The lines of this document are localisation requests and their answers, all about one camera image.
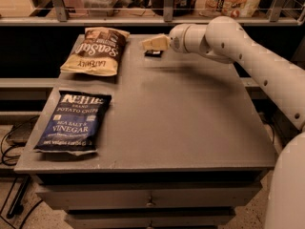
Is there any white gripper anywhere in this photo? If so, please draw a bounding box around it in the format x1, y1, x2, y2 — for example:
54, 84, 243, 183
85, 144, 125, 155
141, 24, 190, 53

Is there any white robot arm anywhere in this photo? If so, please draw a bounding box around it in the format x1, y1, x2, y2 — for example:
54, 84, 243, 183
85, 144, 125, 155
141, 16, 305, 229

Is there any tan sea salt chip bag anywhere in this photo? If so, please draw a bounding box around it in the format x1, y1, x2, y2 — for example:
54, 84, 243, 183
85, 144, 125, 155
60, 27, 130, 76

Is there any colourful snack bag on shelf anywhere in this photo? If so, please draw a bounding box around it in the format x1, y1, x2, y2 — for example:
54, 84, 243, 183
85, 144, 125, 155
195, 0, 261, 18

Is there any blue Kettle chip bag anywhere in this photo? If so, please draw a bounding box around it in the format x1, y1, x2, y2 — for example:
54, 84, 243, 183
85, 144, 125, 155
34, 91, 112, 156

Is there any clear plastic container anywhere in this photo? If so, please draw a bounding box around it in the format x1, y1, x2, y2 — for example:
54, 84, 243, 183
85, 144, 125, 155
81, 0, 118, 16

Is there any upper grey drawer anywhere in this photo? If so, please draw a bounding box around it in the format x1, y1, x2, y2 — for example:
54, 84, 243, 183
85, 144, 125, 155
36, 182, 261, 211

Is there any grey drawer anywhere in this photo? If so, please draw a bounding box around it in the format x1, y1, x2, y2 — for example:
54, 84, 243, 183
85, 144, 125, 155
36, 182, 261, 211
65, 210, 235, 229

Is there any lower grey drawer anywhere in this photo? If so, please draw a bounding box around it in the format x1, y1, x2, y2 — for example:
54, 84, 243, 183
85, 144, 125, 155
65, 210, 235, 229

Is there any grey metal shelf rail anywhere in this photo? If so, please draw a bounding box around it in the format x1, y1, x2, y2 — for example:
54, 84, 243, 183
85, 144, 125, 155
0, 0, 305, 27

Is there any black cables left floor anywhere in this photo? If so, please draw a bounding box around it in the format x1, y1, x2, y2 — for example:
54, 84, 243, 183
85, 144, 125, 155
0, 115, 44, 229

